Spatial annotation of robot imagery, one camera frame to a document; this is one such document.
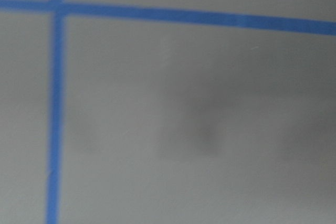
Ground blue tape grid lines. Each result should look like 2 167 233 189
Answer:
1 0 335 223

